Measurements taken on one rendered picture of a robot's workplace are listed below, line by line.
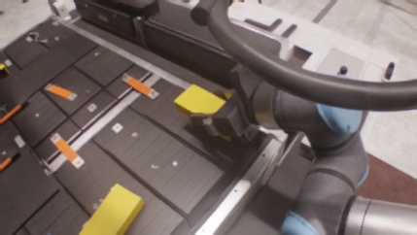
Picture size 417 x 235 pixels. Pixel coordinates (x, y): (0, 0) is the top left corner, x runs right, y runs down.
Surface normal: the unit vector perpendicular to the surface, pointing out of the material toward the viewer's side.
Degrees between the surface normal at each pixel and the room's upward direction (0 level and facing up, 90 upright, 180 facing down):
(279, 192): 0
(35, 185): 0
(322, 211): 33
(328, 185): 7
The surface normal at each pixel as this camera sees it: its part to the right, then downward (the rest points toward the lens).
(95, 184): -0.06, -0.63
